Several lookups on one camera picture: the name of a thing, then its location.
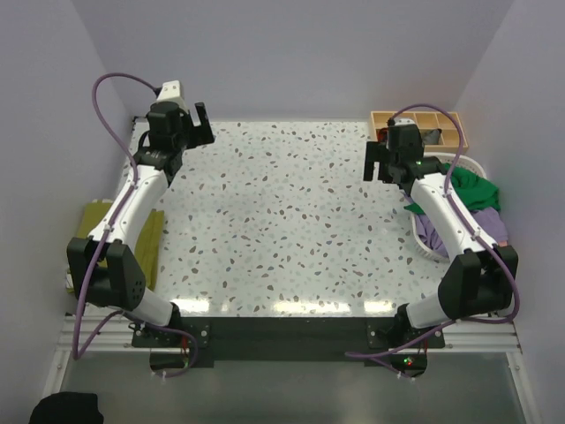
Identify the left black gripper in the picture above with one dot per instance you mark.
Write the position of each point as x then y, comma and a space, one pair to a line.
199, 134

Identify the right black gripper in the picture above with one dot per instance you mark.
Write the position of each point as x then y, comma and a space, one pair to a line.
376, 152

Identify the green t-shirt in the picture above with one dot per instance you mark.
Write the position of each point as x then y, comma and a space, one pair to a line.
476, 193

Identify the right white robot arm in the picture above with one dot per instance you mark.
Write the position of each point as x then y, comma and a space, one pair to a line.
481, 276

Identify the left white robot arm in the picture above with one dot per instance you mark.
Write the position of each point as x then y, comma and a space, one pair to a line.
104, 270

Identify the dark grey rolled sock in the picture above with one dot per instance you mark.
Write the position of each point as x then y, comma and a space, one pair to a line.
431, 137

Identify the wooden compartment tray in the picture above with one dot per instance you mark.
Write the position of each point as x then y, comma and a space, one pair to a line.
427, 121

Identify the white laundry basket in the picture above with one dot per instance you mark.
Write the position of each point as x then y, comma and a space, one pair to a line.
464, 162

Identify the olive folded t-shirt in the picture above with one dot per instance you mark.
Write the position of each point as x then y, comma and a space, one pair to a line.
147, 246

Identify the purple t-shirt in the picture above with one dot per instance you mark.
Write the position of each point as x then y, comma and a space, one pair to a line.
488, 218

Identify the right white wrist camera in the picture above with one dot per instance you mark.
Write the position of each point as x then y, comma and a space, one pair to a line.
399, 121

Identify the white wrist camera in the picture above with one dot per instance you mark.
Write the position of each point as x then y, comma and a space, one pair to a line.
399, 121
172, 91

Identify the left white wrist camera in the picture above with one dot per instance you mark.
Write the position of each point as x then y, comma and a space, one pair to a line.
172, 91

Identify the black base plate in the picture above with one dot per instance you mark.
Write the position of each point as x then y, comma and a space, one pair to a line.
204, 341

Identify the aluminium rail frame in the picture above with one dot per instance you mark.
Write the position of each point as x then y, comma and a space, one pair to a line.
463, 337

